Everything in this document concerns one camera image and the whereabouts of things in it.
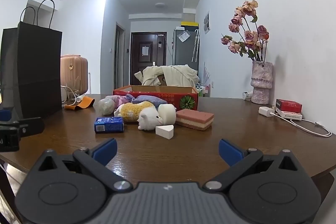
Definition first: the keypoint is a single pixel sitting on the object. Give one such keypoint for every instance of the white round sponge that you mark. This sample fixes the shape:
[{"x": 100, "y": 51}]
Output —
[{"x": 168, "y": 113}]

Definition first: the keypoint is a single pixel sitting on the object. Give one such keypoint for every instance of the small round ceiling lamp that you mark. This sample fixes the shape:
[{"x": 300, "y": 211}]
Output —
[{"x": 160, "y": 5}]

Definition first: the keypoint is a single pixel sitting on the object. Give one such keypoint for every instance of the black paper bag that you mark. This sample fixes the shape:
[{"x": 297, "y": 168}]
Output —
[{"x": 31, "y": 69}]

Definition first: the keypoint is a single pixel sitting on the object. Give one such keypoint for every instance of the clear plastic bag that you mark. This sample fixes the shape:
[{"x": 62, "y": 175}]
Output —
[{"x": 183, "y": 36}]

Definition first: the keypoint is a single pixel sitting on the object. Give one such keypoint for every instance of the purple mesh cloth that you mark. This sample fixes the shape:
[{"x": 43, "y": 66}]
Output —
[{"x": 149, "y": 100}]

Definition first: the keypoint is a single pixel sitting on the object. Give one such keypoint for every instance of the orange cloth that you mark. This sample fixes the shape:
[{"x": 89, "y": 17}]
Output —
[{"x": 80, "y": 104}]

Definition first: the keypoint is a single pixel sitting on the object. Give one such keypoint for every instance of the pink suitcase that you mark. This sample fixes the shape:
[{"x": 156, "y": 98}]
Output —
[{"x": 74, "y": 71}]

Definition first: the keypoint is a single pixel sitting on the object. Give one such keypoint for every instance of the red cardboard box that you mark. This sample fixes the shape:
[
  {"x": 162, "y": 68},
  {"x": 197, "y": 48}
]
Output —
[{"x": 183, "y": 102}]

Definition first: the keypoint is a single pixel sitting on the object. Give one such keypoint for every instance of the iridescent mesh bath pouf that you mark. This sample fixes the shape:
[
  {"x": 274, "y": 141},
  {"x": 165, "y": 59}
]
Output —
[{"x": 106, "y": 106}]

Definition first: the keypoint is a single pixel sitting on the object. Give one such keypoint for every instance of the white wedge sponge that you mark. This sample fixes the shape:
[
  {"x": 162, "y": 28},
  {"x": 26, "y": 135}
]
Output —
[{"x": 164, "y": 132}]

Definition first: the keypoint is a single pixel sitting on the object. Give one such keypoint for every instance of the blue small carton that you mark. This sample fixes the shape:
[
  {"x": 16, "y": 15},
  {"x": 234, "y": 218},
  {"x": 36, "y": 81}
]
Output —
[{"x": 109, "y": 125}]

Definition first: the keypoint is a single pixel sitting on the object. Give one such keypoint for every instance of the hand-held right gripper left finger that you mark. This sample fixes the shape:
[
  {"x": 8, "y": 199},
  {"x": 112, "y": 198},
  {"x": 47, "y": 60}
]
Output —
[{"x": 106, "y": 151}]

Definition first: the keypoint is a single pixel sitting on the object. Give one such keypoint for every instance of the white flat box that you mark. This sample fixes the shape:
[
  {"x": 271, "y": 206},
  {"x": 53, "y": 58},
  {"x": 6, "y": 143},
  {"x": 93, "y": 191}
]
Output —
[{"x": 291, "y": 115}]

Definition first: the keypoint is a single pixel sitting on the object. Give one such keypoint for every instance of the grey refrigerator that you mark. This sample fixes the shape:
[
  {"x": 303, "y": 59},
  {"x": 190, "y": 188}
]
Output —
[{"x": 183, "y": 53}]

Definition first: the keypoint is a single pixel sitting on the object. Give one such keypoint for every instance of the red small box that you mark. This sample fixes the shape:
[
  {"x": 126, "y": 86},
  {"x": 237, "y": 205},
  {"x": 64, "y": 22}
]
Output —
[{"x": 288, "y": 105}]

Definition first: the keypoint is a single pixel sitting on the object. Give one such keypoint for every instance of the paper sheet on door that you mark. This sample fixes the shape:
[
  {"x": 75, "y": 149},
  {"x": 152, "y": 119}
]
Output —
[{"x": 145, "y": 51}]

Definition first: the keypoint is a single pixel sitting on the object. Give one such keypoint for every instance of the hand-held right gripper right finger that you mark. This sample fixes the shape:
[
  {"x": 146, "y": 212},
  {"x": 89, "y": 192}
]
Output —
[{"x": 230, "y": 151}]

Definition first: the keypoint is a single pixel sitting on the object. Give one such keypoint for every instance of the pink layered sponge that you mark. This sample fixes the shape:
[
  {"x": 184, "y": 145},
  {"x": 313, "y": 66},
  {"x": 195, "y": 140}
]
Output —
[{"x": 194, "y": 119}]

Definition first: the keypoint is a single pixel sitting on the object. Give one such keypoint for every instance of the pink textured vase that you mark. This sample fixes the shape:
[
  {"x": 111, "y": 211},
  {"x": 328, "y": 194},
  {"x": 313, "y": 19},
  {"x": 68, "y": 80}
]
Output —
[{"x": 261, "y": 82}]

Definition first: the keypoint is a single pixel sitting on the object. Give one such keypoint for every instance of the dark brown door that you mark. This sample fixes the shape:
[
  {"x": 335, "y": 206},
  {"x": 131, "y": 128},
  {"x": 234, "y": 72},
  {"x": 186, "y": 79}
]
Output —
[{"x": 137, "y": 66}]

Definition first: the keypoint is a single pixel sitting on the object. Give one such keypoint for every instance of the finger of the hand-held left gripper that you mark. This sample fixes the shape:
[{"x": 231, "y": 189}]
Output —
[{"x": 31, "y": 126}]

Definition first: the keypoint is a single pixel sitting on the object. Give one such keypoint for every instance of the brown cardboard box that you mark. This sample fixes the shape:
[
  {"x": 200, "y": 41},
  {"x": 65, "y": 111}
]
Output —
[{"x": 161, "y": 80}]

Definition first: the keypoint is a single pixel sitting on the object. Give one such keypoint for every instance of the beige clothes pile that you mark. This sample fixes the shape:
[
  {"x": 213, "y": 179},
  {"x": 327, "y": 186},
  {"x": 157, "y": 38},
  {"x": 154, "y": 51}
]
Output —
[{"x": 178, "y": 75}]

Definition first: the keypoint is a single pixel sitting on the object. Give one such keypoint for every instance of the dried pink roses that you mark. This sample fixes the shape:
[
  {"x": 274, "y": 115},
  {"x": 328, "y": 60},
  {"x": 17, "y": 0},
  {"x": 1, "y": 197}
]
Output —
[{"x": 249, "y": 35}]

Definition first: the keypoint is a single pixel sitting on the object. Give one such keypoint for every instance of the wall poster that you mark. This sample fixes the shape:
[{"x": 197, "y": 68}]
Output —
[{"x": 207, "y": 22}]

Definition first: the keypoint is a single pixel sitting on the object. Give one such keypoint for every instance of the white charger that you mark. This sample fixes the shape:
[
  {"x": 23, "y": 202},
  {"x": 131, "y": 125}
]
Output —
[{"x": 266, "y": 111}]

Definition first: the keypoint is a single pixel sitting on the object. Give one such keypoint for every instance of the white folded umbrella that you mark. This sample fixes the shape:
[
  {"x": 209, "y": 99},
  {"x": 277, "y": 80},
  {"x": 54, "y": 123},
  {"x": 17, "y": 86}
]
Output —
[{"x": 195, "y": 45}]

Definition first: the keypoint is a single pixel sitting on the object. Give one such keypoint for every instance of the yellow box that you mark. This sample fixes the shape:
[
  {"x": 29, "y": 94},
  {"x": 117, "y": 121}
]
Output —
[{"x": 189, "y": 24}]

